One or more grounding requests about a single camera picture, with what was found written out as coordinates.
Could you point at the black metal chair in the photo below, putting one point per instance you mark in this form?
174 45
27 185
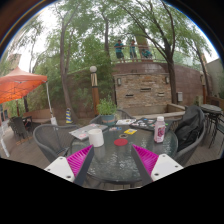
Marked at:
216 130

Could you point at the wooden globe lamp post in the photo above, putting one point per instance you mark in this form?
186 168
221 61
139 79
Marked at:
95 90

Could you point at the potted green plant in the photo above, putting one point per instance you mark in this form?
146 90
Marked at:
106 108

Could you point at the dark grey jacket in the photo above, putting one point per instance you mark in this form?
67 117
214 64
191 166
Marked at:
190 128

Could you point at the pink drink bottle white cap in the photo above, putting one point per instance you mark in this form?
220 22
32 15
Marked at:
159 130

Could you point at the flat round red coaster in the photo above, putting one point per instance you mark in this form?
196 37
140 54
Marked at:
121 142

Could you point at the dark-trunk tree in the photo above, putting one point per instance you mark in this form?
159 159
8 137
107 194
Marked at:
172 83

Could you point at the orange canopy tent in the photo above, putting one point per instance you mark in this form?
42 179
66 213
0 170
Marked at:
18 85

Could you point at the white paper cup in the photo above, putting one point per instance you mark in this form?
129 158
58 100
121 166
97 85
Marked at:
96 137

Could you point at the wall lantern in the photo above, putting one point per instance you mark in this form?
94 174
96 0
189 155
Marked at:
167 80
119 81

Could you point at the leaning thin-trunk tree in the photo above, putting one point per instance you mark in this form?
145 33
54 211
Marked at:
64 73

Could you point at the blue yellow striped cone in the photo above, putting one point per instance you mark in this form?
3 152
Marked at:
68 116

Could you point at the yellow card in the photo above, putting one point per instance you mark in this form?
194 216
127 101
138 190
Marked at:
130 131

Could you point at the grey wall box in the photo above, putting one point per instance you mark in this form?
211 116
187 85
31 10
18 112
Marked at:
180 96

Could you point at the grey wicker chair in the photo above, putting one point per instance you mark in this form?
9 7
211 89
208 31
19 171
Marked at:
50 138
190 153
124 114

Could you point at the white printed magazine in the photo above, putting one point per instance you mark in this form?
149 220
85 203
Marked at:
126 121

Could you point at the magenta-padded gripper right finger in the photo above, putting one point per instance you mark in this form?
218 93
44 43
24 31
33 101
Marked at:
146 159

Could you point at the round dark side table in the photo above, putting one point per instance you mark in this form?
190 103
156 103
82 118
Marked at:
210 108

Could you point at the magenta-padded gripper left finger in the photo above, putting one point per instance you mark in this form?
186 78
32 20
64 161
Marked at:
79 160

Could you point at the small colourful printed cards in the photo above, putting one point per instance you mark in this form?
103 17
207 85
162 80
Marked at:
115 128

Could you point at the person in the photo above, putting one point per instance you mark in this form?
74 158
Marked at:
119 50
146 53
133 50

